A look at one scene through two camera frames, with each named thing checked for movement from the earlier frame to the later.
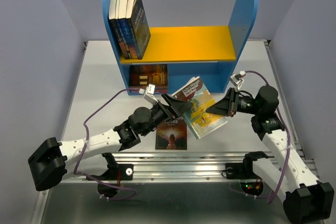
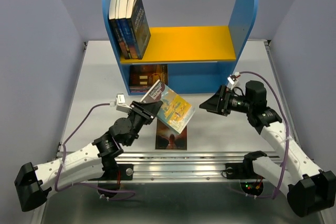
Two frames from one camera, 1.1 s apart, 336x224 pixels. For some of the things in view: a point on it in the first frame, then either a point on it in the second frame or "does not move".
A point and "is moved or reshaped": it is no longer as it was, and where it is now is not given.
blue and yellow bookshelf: (208, 53) does not move
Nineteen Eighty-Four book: (139, 21) does not move
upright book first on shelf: (112, 19) does not move
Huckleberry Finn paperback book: (200, 121) is moved or reshaped
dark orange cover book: (140, 76) does not move
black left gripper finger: (178, 107) -> (149, 109)
